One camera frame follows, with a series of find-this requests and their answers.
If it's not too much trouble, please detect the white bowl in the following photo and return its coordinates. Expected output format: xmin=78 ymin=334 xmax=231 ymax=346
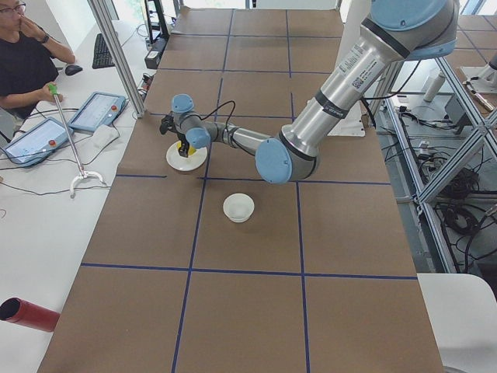
xmin=223 ymin=193 xmax=255 ymax=223

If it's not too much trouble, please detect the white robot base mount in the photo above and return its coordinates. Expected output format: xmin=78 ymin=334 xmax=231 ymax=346
xmin=328 ymin=102 xmax=365 ymax=137

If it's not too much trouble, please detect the blue teach pendant far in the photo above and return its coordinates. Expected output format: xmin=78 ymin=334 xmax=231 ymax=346
xmin=68 ymin=92 xmax=127 ymax=133

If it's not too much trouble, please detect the white bottle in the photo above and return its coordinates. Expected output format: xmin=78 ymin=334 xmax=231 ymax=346
xmin=422 ymin=69 xmax=446 ymax=103

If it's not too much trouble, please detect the red cylinder tube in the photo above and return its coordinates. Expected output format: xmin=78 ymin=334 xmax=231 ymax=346
xmin=1 ymin=298 xmax=60 ymax=332

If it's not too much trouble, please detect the black computer mouse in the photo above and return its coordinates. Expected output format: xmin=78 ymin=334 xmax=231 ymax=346
xmin=64 ymin=64 xmax=83 ymax=76

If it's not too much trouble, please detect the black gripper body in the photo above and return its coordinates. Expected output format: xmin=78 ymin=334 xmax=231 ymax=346
xmin=177 ymin=133 xmax=189 ymax=150

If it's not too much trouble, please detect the white folded cloth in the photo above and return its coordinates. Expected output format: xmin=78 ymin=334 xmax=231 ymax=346
xmin=92 ymin=125 xmax=120 ymax=149

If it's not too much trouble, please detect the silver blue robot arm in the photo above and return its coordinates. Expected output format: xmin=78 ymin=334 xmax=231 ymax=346
xmin=160 ymin=0 xmax=460 ymax=184

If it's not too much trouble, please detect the grabber stick green handle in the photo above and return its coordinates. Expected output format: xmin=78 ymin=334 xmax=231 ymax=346
xmin=48 ymin=83 xmax=107 ymax=199

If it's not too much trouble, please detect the black keyboard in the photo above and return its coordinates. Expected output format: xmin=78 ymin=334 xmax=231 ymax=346
xmin=92 ymin=33 xmax=114 ymax=69

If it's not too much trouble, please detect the aluminium frame post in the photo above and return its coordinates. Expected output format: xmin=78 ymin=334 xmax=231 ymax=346
xmin=88 ymin=0 xmax=145 ymax=118

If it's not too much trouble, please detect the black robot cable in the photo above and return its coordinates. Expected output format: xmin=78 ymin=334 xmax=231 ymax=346
xmin=196 ymin=100 xmax=237 ymax=135

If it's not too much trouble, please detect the white plate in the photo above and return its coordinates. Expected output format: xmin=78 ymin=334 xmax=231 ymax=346
xmin=165 ymin=141 xmax=207 ymax=172

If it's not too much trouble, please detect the person in black shirt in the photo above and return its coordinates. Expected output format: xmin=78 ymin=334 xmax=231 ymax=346
xmin=1 ymin=1 xmax=76 ymax=119

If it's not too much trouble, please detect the yellow lemon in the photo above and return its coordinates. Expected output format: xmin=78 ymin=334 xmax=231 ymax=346
xmin=176 ymin=141 xmax=196 ymax=158

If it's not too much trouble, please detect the blue teach pendant near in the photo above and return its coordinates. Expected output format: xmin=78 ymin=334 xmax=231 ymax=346
xmin=1 ymin=117 xmax=68 ymax=167

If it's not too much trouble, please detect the blue teach pendant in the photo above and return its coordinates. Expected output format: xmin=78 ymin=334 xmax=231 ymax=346
xmin=1 ymin=117 xmax=68 ymax=167
xmin=68 ymin=92 xmax=127 ymax=133

